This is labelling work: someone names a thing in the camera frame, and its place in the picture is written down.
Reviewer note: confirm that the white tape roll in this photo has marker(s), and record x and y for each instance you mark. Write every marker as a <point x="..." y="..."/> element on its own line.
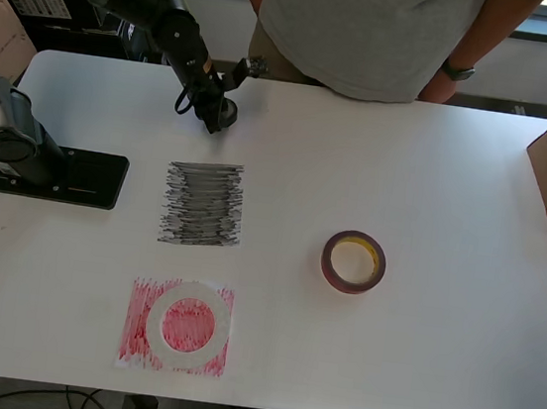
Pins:
<point x="154" y="324"/>

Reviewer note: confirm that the red tape roll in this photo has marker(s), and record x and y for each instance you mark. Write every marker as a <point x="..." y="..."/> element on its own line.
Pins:
<point x="348" y="287"/>

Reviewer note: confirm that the person left forearm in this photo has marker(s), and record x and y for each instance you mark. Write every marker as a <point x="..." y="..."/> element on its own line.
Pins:
<point x="494" y="32"/>

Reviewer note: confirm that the red scribbled paper sheet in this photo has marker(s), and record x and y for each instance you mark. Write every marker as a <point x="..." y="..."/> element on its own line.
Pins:
<point x="132" y="337"/>

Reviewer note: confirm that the black AOC carton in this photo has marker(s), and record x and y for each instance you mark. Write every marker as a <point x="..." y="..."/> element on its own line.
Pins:
<point x="138" y="48"/>

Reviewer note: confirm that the black scribbled paper sheet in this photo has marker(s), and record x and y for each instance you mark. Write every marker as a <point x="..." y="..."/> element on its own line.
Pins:
<point x="203" y="206"/>

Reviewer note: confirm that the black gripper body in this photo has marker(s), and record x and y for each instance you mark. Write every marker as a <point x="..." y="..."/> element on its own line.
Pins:
<point x="204" y="94"/>

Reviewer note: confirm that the person torso grey shirt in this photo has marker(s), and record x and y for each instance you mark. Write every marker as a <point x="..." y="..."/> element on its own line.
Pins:
<point x="365" y="26"/>

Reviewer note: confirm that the black tape roll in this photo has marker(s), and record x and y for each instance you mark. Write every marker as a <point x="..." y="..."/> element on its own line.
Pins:
<point x="233" y="116"/>

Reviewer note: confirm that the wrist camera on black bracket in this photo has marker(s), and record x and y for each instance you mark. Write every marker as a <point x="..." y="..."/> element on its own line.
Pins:
<point x="255" y="66"/>

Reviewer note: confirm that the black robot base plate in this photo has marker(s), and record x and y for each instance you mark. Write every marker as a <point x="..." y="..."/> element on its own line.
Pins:
<point x="96" y="183"/>

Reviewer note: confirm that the black smartwatch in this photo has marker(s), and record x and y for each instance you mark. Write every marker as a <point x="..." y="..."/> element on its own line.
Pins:
<point x="457" y="71"/>

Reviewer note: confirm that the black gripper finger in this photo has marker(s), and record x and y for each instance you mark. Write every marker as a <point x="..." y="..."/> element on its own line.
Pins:
<point x="211" y="122"/>
<point x="225" y="98"/>

